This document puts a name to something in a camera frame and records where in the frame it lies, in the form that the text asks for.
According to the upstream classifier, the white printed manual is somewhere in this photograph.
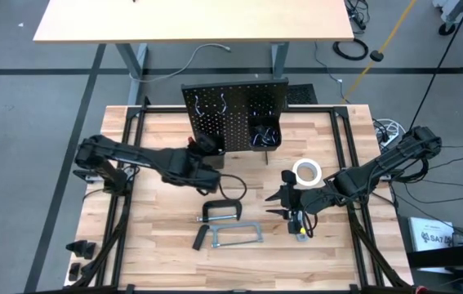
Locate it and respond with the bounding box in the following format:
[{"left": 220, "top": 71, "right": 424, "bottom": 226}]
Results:
[{"left": 408, "top": 216, "right": 456, "bottom": 252}]

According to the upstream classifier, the grey hacksaw black handle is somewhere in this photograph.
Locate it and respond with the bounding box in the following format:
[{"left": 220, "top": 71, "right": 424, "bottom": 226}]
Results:
[{"left": 192, "top": 221, "right": 264, "bottom": 251}]

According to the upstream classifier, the black floor cable coil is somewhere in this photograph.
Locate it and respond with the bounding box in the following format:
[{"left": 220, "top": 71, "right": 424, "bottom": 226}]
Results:
[{"left": 332, "top": 37, "right": 370, "bottom": 62}]

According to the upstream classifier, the small black pegboard bin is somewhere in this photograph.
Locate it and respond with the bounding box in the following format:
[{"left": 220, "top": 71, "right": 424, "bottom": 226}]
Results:
[{"left": 248, "top": 115, "right": 283, "bottom": 152}]

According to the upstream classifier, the white floor cable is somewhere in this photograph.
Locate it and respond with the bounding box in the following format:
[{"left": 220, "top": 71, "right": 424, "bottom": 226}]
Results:
[{"left": 128, "top": 42, "right": 232, "bottom": 84}]

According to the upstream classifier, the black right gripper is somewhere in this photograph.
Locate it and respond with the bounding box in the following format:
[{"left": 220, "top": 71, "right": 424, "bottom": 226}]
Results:
[{"left": 265, "top": 170, "right": 341, "bottom": 242}]

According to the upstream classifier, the white power strip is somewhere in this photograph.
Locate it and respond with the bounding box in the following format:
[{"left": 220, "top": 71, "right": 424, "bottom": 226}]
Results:
[{"left": 372, "top": 118, "right": 407, "bottom": 145}]

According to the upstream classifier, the spare black printed part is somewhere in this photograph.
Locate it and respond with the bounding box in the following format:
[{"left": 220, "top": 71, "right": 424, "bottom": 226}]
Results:
[
  {"left": 68, "top": 262, "right": 82, "bottom": 283},
  {"left": 65, "top": 239, "right": 97, "bottom": 261}
]

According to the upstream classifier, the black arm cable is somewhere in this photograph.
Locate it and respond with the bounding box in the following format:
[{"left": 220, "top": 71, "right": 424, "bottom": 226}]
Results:
[
  {"left": 302, "top": 212, "right": 318, "bottom": 238},
  {"left": 217, "top": 174, "right": 248, "bottom": 202}
]

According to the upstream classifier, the black C-clamp silver screw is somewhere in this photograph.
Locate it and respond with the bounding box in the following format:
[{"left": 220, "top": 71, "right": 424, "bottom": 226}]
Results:
[{"left": 201, "top": 198, "right": 243, "bottom": 224}]

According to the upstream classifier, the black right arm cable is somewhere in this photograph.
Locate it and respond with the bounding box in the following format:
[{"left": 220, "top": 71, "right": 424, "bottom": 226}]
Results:
[{"left": 302, "top": 212, "right": 318, "bottom": 238}]

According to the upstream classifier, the light wood background table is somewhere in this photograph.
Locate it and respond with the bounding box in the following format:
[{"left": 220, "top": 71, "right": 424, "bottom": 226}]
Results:
[{"left": 33, "top": 0, "right": 355, "bottom": 107}]

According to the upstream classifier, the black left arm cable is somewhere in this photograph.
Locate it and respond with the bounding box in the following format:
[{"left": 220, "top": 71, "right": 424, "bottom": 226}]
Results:
[{"left": 217, "top": 174, "right": 248, "bottom": 202}]

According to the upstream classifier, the curved metal peg hook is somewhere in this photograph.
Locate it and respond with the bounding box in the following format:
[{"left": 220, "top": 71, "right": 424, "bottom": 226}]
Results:
[
  {"left": 216, "top": 93, "right": 228, "bottom": 117},
  {"left": 194, "top": 94, "right": 206, "bottom": 118}
]

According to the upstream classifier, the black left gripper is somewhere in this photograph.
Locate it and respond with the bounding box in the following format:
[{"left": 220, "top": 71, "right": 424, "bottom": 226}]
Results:
[{"left": 161, "top": 136, "right": 222, "bottom": 194}]

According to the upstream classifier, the black floor mat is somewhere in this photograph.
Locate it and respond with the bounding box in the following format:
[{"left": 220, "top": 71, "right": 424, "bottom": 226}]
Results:
[{"left": 286, "top": 83, "right": 319, "bottom": 105}]

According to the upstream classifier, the beige masking tape roll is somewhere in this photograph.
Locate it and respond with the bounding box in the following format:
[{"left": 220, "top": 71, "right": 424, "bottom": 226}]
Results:
[{"left": 292, "top": 158, "right": 323, "bottom": 188}]

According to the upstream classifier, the black floor equipment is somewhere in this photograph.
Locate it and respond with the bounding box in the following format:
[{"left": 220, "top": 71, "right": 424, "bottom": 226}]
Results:
[{"left": 406, "top": 228, "right": 463, "bottom": 294}]

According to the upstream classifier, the black metal pegboard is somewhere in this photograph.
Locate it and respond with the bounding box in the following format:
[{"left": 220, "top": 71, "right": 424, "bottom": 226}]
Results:
[{"left": 180, "top": 78, "right": 289, "bottom": 153}]

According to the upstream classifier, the black diagonal hanging cable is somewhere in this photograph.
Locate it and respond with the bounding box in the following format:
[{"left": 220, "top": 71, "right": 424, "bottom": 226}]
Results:
[{"left": 408, "top": 0, "right": 463, "bottom": 131}]

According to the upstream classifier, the tall black pegboard bin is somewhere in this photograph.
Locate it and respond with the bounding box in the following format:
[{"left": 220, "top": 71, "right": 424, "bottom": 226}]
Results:
[{"left": 203, "top": 140, "right": 227, "bottom": 171}]

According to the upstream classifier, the white wheeled cart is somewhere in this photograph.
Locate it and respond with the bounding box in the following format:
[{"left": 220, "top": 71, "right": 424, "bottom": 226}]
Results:
[{"left": 432, "top": 0, "right": 463, "bottom": 37}]

